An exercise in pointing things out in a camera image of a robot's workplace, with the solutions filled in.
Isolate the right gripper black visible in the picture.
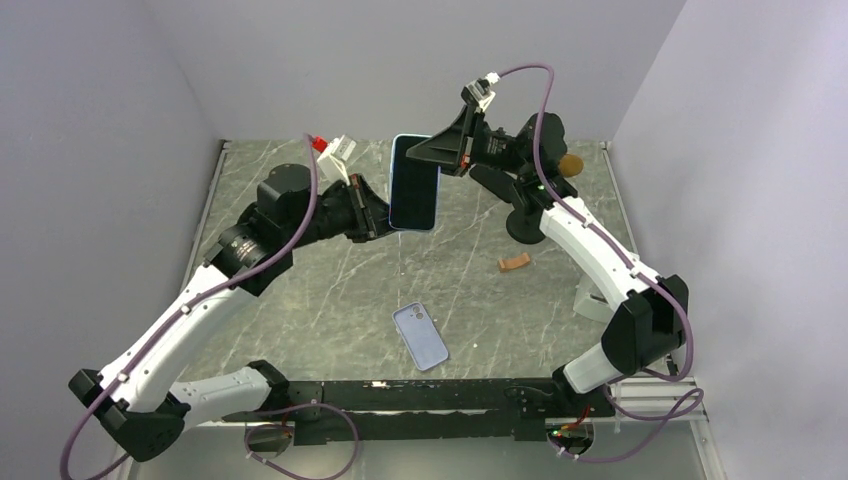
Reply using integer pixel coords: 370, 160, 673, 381
403, 107, 530, 180

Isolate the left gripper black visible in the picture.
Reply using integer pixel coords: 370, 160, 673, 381
289, 172, 413, 247

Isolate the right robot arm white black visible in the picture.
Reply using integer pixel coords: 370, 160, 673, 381
407, 106, 688, 416

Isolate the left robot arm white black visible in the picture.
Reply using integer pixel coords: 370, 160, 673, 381
69, 164, 391, 462

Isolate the black phone on table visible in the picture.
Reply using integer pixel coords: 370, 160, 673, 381
470, 165, 524, 205

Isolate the white phone stand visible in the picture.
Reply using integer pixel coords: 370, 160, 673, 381
573, 274, 613, 325

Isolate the wooden microphone on black stand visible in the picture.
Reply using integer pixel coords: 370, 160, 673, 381
506, 154, 584, 245

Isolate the small brown wooden block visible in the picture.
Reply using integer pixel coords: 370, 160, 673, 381
497, 252, 532, 273

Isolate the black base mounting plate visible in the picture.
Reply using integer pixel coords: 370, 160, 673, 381
225, 377, 615, 446

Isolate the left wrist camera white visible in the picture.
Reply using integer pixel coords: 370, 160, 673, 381
310, 135, 357, 185

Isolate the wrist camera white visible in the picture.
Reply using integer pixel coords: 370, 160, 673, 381
461, 72, 500, 113
310, 135, 357, 185

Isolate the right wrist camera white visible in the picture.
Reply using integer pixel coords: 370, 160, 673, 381
461, 72, 500, 113

